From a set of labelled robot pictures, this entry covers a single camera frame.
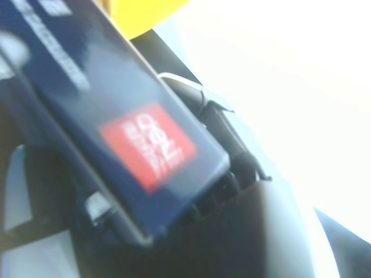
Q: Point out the dark blue box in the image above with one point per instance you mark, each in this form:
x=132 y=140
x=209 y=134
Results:
x=116 y=101

